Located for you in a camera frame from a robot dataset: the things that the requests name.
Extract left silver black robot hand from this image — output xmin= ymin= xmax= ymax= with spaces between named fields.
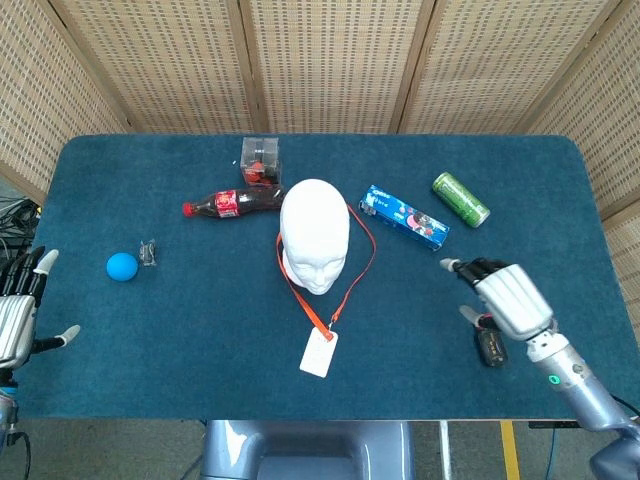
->
xmin=0 ymin=247 xmax=81 ymax=371

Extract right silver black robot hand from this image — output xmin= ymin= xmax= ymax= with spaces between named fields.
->
xmin=439 ymin=257 xmax=556 ymax=344

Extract orange lanyard strap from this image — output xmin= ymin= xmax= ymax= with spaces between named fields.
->
xmin=275 ymin=202 xmax=377 ymax=344

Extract white badge card holder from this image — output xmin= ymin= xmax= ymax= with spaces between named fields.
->
xmin=298 ymin=327 xmax=339 ymax=379

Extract small black bottle red cap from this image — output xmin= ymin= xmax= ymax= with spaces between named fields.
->
xmin=473 ymin=319 xmax=509 ymax=369

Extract green drink can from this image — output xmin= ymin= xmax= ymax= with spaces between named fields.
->
xmin=431 ymin=171 xmax=492 ymax=229

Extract blue ball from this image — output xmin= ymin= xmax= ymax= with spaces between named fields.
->
xmin=105 ymin=252 xmax=140 ymax=283

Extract blue toothpaste box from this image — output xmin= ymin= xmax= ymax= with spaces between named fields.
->
xmin=357 ymin=184 xmax=451 ymax=253

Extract dark blue carpet mat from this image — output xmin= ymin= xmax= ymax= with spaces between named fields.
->
xmin=0 ymin=133 xmax=619 ymax=422

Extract small metal clip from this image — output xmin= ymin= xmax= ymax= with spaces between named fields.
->
xmin=138 ymin=239 xmax=160 ymax=269

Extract white table leg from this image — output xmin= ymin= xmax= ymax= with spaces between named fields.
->
xmin=438 ymin=420 xmax=454 ymax=480

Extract white foam mannequin head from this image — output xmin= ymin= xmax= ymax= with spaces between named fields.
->
xmin=278 ymin=178 xmax=351 ymax=296

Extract grey-blue robot torso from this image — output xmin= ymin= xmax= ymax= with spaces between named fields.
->
xmin=199 ymin=419 xmax=416 ymax=480

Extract cola bottle red cap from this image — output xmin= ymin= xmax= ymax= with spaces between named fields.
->
xmin=181 ymin=184 xmax=286 ymax=221

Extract clear plastic box red contents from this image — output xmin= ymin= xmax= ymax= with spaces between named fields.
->
xmin=239 ymin=136 xmax=284 ymax=189

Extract woven bamboo folding screen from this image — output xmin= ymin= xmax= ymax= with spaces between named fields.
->
xmin=0 ymin=0 xmax=640 ymax=301

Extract bundle of floor cables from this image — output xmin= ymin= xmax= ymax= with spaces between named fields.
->
xmin=0 ymin=197 xmax=44 ymax=281

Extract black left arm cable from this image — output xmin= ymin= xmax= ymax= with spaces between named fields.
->
xmin=0 ymin=422 xmax=30 ymax=480

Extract thin blue cable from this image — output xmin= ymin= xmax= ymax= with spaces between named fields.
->
xmin=547 ymin=427 xmax=559 ymax=480

